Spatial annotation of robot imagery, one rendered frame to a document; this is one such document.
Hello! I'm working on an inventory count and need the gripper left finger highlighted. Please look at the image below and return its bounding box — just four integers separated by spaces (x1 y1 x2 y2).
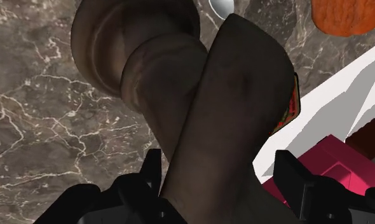
34 148 188 224

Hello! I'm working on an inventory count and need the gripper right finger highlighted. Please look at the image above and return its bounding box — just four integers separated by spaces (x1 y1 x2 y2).
273 150 375 224

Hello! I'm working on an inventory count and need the pink box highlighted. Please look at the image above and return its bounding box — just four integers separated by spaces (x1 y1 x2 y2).
261 134 375 208

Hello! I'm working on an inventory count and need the dark red block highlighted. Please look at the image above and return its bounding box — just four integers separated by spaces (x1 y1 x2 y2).
344 118 375 161

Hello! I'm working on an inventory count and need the white flat board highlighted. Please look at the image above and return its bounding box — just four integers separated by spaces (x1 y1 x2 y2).
252 46 375 185

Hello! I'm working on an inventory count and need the dark brown rounded block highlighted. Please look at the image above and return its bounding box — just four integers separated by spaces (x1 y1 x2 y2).
160 13 302 224

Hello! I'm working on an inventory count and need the dark brown round vessel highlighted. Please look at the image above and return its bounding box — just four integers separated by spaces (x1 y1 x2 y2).
71 0 208 163

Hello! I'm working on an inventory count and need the orange rough lump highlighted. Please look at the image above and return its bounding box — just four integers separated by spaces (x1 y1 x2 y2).
310 0 375 38

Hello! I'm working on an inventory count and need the silver round dish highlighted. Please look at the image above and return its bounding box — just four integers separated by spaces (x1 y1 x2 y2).
208 0 236 20

